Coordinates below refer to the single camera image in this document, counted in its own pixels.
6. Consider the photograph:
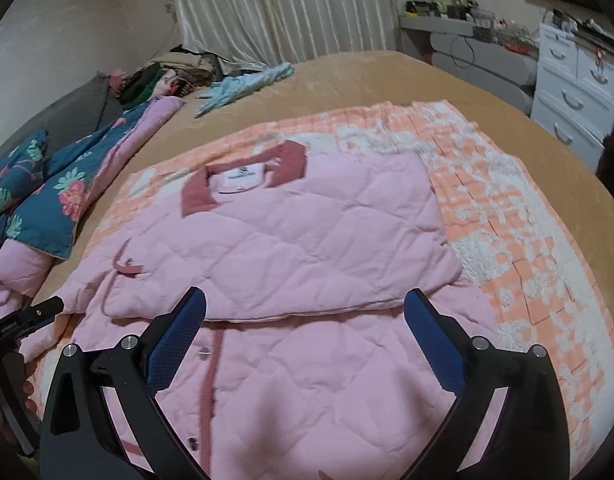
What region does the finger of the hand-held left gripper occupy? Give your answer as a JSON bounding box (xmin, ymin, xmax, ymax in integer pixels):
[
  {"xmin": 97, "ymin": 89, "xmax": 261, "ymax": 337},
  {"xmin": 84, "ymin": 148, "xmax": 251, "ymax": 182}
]
[{"xmin": 0, "ymin": 296, "xmax": 66, "ymax": 347}]

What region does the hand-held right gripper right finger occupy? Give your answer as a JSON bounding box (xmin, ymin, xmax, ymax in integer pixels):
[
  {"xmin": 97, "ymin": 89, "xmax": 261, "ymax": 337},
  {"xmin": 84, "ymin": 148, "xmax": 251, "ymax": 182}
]
[{"xmin": 403, "ymin": 287, "xmax": 572, "ymax": 480}]

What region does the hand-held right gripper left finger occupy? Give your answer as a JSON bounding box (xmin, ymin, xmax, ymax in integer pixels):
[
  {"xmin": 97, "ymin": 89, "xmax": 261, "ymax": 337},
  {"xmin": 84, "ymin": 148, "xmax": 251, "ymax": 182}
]
[{"xmin": 39, "ymin": 287, "xmax": 210, "ymax": 480}]

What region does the pile of folded clothes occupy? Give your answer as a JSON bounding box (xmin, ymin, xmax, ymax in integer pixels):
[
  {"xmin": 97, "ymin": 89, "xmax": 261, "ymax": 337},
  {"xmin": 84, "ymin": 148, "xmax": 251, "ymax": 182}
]
[{"xmin": 109, "ymin": 45, "xmax": 228, "ymax": 108}]

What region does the person's left hand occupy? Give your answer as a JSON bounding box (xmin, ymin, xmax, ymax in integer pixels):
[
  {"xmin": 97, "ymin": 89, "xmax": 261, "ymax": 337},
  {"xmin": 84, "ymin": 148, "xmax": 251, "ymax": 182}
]
[{"xmin": 0, "ymin": 360, "xmax": 38, "ymax": 418}]

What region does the blue floral quilt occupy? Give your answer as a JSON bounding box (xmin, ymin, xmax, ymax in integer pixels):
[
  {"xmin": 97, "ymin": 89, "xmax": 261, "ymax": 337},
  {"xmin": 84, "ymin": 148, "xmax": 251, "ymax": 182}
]
[{"xmin": 0, "ymin": 95, "xmax": 188, "ymax": 321}]

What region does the orange white checkered blanket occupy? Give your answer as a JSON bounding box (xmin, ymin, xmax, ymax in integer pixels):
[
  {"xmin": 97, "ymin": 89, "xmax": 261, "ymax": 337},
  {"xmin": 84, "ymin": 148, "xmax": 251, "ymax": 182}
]
[{"xmin": 34, "ymin": 100, "xmax": 614, "ymax": 456}]

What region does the grey headboard cushion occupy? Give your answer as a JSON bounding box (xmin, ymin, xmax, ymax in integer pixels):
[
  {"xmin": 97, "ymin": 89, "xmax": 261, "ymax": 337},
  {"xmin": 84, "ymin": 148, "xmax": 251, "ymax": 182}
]
[{"xmin": 0, "ymin": 74, "xmax": 124, "ymax": 166}]

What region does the light blue garment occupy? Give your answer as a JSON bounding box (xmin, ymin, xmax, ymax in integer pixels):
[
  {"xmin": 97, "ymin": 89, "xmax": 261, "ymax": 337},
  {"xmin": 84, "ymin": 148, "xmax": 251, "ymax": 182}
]
[{"xmin": 194, "ymin": 62, "xmax": 295, "ymax": 118}]

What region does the white drawer cabinet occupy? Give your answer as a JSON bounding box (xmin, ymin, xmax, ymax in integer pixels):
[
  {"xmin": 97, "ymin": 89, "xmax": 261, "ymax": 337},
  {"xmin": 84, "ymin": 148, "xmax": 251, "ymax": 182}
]
[{"xmin": 529, "ymin": 22, "xmax": 614, "ymax": 173}]

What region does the grey curved shelf desk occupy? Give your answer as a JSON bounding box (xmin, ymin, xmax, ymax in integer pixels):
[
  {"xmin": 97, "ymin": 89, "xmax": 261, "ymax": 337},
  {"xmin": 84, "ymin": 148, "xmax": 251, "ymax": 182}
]
[{"xmin": 399, "ymin": 12, "xmax": 538, "ymax": 113}]

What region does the desk clutter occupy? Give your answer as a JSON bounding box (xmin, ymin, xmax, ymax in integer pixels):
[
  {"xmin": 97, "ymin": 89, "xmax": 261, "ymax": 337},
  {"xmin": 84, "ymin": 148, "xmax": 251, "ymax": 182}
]
[{"xmin": 404, "ymin": 0, "xmax": 540, "ymax": 53}]

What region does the white pleated curtain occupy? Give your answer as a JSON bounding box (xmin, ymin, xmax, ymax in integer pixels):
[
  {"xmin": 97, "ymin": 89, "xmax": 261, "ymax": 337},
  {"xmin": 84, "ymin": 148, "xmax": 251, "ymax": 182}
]
[{"xmin": 167, "ymin": 0, "xmax": 402, "ymax": 68}]

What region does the black cable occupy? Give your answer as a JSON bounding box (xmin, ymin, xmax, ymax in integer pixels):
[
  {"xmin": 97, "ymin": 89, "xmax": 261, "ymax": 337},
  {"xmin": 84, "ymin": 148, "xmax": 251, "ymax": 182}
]
[{"xmin": 449, "ymin": 35, "xmax": 476, "ymax": 68}]

